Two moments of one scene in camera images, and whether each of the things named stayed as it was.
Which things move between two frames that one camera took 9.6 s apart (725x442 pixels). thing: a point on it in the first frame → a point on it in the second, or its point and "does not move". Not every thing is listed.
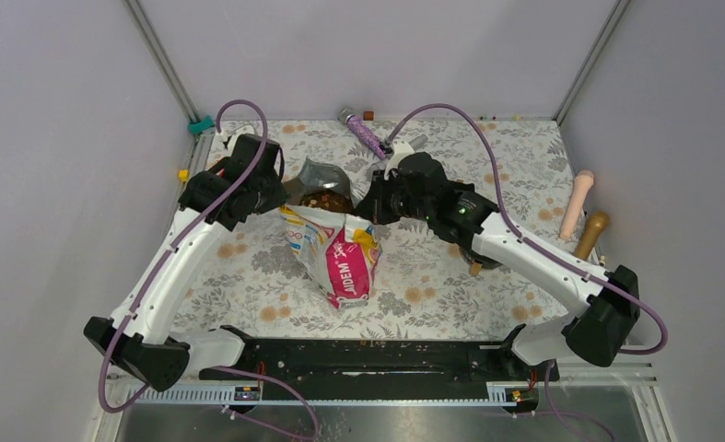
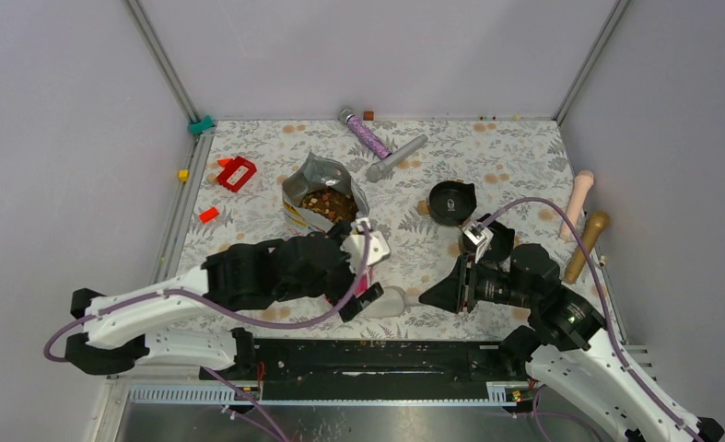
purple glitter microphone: [347, 116] does not move
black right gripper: [374, 207] → [457, 289]
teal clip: [197, 127] does not move
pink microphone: [583, 181] does not move
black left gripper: [277, 197] → [340, 296]
